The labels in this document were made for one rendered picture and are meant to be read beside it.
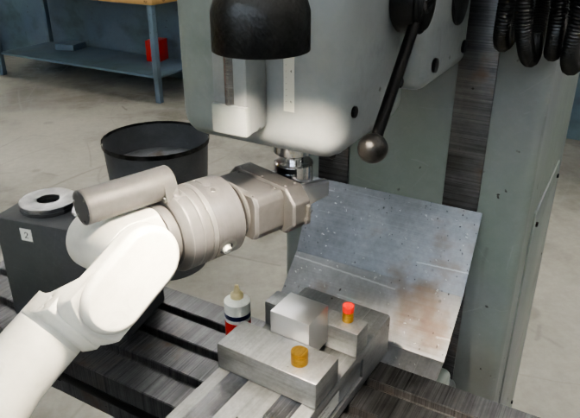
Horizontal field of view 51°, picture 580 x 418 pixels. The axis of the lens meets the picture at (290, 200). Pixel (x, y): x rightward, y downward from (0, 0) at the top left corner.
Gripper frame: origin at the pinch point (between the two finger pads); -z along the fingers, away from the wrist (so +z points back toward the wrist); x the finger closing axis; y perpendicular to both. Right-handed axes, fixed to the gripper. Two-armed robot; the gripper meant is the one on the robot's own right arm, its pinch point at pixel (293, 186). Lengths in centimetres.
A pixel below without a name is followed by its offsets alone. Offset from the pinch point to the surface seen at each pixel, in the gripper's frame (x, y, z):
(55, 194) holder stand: 43.1, 11.9, 12.7
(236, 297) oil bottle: 12.4, 22.3, -0.1
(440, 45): -6.9, -15.8, -17.8
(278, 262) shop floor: 141, 122, -124
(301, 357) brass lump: -7.1, 19.1, 5.0
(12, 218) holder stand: 41.9, 13.2, 20.4
